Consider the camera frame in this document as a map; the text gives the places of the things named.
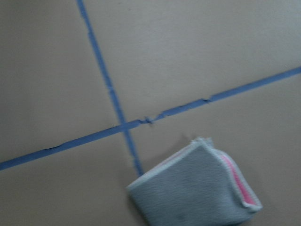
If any pink grey towel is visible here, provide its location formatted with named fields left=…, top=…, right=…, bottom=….
left=127, top=137, right=262, bottom=226

